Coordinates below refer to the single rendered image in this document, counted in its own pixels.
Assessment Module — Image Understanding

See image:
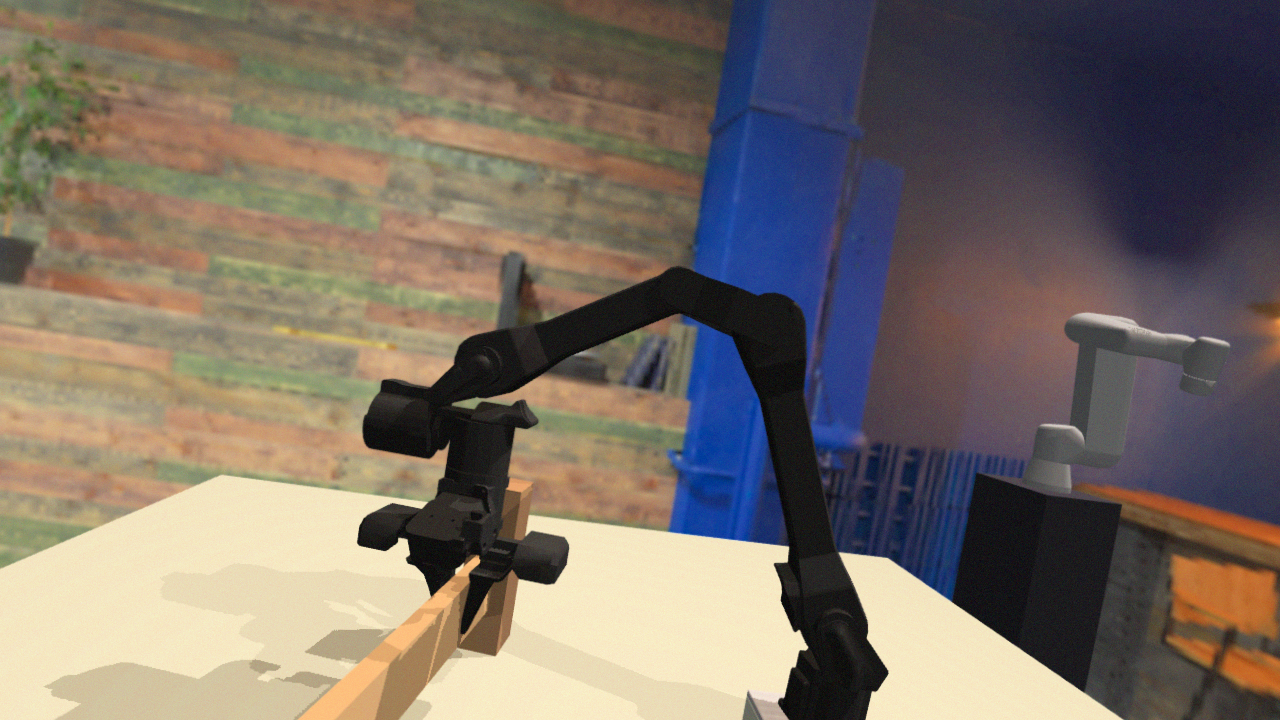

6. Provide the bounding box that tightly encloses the wooden post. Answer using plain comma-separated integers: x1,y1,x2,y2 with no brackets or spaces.
458,478,534,656

